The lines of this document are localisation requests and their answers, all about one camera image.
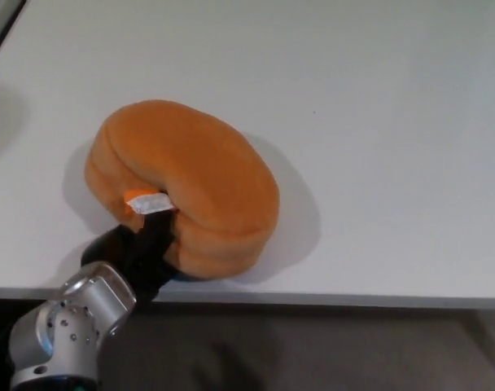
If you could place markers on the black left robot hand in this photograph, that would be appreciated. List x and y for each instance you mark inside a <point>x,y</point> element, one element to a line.
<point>141,252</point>

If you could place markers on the orange soft plush plate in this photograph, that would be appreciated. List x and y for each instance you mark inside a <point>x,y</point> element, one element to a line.
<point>190,191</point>

